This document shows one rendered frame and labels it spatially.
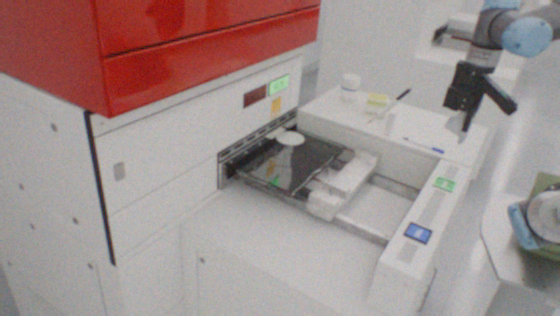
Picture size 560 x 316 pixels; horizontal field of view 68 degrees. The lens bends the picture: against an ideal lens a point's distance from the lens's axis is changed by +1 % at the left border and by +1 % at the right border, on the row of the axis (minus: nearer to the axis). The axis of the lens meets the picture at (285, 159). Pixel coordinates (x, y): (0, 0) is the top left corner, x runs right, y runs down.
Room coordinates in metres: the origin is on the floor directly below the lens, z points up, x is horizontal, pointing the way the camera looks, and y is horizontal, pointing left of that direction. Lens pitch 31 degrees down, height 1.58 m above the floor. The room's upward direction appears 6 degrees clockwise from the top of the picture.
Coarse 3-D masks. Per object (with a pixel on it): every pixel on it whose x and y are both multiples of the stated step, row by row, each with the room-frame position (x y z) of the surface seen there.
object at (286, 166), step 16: (288, 128) 1.35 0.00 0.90; (272, 144) 1.22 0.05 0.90; (304, 144) 1.25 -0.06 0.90; (320, 144) 1.26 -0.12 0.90; (240, 160) 1.10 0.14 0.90; (256, 160) 1.11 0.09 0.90; (272, 160) 1.12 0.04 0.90; (288, 160) 1.13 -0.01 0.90; (304, 160) 1.14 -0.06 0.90; (320, 160) 1.15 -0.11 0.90; (256, 176) 1.02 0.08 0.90; (272, 176) 1.03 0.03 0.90; (288, 176) 1.04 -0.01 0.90; (304, 176) 1.04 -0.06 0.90
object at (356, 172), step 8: (352, 160) 1.20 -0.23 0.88; (360, 160) 1.21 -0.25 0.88; (344, 168) 1.15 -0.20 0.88; (352, 168) 1.15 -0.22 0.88; (360, 168) 1.16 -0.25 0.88; (368, 168) 1.16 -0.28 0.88; (376, 168) 1.20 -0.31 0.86; (336, 176) 1.09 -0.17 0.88; (344, 176) 1.10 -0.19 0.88; (352, 176) 1.10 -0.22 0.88; (360, 176) 1.11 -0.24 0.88; (368, 176) 1.14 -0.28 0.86; (352, 184) 1.06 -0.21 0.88; (360, 184) 1.08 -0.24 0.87; (328, 192) 1.00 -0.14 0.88; (352, 192) 1.02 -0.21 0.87; (344, 200) 0.97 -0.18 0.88; (312, 208) 0.92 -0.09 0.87; (320, 208) 0.92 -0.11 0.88; (320, 216) 0.91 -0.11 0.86; (328, 216) 0.90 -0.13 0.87
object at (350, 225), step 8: (248, 184) 1.08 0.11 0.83; (256, 184) 1.06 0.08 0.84; (264, 192) 1.05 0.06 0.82; (272, 192) 1.03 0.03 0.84; (288, 200) 1.00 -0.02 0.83; (296, 200) 0.99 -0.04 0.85; (304, 200) 0.99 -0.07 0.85; (304, 208) 0.98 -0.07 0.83; (336, 216) 0.93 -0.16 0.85; (344, 216) 0.93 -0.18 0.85; (336, 224) 0.92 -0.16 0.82; (344, 224) 0.91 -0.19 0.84; (352, 224) 0.90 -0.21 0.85; (360, 224) 0.90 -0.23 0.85; (352, 232) 0.90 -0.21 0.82; (360, 232) 0.89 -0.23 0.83; (368, 232) 0.88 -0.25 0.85; (376, 232) 0.88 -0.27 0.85; (376, 240) 0.86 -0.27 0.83; (384, 240) 0.85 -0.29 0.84
